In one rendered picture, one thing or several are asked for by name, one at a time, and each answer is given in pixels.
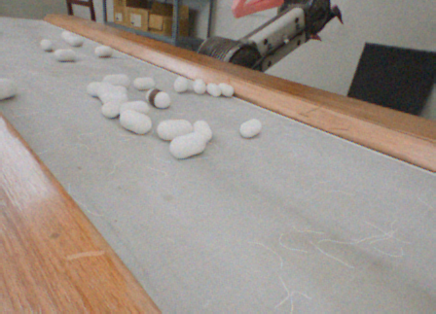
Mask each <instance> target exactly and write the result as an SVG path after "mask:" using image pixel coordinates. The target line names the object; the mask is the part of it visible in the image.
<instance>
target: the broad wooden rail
mask: <svg viewBox="0 0 436 314"><path fill-rule="evenodd" d="M43 21H45V22H48V23H50V24H52V25H54V26H58V27H60V28H63V29H64V30H67V31H70V32H72V33H74V34H77V35H80V36H82V37H84V38H87V39H90V40H92V41H94V42H97V43H98V44H101V45H102V46H109V47H110V48H111V49H114V50H116V51H118V52H123V53H124V54H127V55H130V56H132V57H134V58H138V59H140V60H142V61H145V62H147V63H149V64H153V65H155V66H157V67H161V68H162V69H163V70H167V71H169V72H171V73H174V74H177V75H178V76H182V77H185V78H186V79H190V80H191V81H193V82H194V81H195V80H196V79H203V81H204V82H205V84H206V86H207V85H209V84H211V83H213V84H215V85H217V86H219V85H220V84H222V83H224V84H226V85H229V86H231V87H233V89H234V93H233V95H232V97H236V98H238V99H240V100H244V101H245V102H248V103H251V104H253V105H256V106H258V107H261V108H264V109H266V110H269V111H272V112H274V113H277V114H279V115H281V116H284V117H285V118H290V119H291V120H293V121H297V122H300V123H303V124H306V125H309V126H311V127H313V128H317V129H319V130H320V131H324V132H326V133H330V134H331V135H334V136H337V137H340V138H341V139H345V140H346V141H350V142H352V143H354V144H357V145H360V146H361V147H366V148H367V149H370V150H373V151H375V152H379V153H381V154H383V155H387V156H389V157H394V158H396V159H398V160H402V161H404V162H405V163H409V164H411V165H413V166H417V167H419V168H421V169H425V170H427V171H429V172H433V173H435V174H436V121H432V120H428V119H426V118H420V117H418V116H415V115H410V114H407V113H403V112H399V111H397V110H392V109H389V108H384V107H382V106H380V105H374V104H372V103H367V102H364V101H361V100H357V99H354V98H349V97H346V96H344V95H339V94H337V93H332V92H329V91H327V90H322V89H320V88H315V87H310V86H306V85H303V84H301V83H296V82H294V81H288V80H286V79H283V78H278V77H277V76H272V75H270V74H267V73H262V72H259V71H257V70H252V69H249V68H245V67H243V66H240V65H235V64H232V63H231V62H226V61H224V60H219V59H217V58H214V57H209V56H206V55H204V54H199V53H197V52H190V51H188V50H185V49H180V48H177V47H175V46H171V45H169V44H166V43H161V42H158V41H156V40H154V39H149V38H147V37H144V36H138V35H136V34H134V33H131V32H126V31H124V30H122V29H117V28H115V27H112V26H109V25H104V24H102V23H99V22H96V21H93V20H89V19H86V18H84V17H77V16H68V15H60V14H53V13H49V14H48V15H47V16H45V18H44V19H43Z"/></svg>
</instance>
